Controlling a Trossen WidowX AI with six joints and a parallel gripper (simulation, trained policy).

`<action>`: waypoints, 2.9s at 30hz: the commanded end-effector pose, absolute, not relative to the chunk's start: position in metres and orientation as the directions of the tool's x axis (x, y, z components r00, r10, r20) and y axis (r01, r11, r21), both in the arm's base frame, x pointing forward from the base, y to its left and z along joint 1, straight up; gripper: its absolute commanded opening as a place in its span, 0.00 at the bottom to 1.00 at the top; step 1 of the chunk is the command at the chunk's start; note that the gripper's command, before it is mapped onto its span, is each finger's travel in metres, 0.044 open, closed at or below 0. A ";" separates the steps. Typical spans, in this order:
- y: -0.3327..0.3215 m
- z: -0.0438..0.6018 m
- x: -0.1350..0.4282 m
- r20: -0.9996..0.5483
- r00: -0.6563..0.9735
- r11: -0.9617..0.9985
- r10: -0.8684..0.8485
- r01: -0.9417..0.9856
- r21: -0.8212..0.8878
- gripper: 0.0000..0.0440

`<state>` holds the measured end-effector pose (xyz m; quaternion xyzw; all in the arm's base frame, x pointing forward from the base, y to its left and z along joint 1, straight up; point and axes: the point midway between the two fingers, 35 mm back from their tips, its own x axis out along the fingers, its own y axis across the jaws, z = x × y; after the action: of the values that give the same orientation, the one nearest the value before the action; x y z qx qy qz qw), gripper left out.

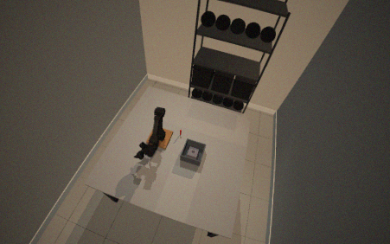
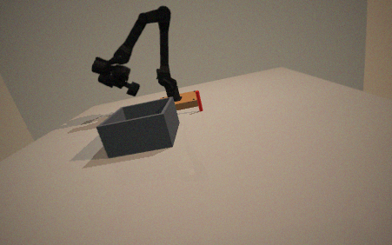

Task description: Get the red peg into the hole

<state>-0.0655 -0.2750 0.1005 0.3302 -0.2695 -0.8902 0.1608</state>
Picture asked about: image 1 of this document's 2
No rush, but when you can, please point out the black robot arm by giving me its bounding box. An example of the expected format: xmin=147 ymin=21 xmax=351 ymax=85
xmin=139 ymin=107 xmax=165 ymax=157

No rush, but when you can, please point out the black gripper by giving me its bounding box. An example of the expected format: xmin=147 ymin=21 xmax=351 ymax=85
xmin=134 ymin=147 xmax=149 ymax=160

